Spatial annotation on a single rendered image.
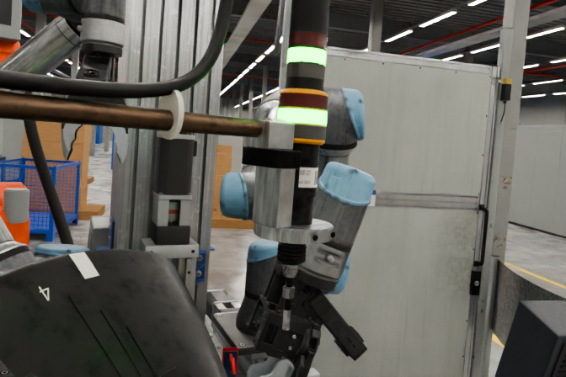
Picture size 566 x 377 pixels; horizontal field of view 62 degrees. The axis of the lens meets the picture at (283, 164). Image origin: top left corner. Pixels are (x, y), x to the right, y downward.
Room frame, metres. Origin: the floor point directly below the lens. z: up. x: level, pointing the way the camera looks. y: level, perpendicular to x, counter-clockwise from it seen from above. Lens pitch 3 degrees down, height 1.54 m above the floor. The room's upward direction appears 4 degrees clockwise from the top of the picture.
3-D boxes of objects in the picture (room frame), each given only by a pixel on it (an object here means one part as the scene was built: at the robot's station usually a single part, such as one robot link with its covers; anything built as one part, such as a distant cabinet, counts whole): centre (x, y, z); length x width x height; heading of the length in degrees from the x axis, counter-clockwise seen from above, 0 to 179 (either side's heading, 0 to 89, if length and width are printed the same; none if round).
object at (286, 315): (0.42, -0.01, 1.39); 0.01 x 0.01 x 0.05
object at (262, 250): (1.24, 0.01, 1.20); 0.13 x 0.12 x 0.14; 87
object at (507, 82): (2.47, -1.09, 1.82); 0.09 x 0.04 x 0.23; 103
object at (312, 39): (0.42, -0.01, 1.62); 0.03 x 0.03 x 0.01
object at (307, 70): (0.42, -0.01, 1.60); 0.03 x 0.03 x 0.01
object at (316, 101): (0.42, -0.01, 1.57); 0.04 x 0.04 x 0.01
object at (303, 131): (0.42, -0.01, 1.54); 0.04 x 0.04 x 0.01
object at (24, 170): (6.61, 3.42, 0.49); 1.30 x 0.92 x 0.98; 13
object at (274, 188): (0.41, -0.01, 1.50); 0.09 x 0.07 x 0.10; 138
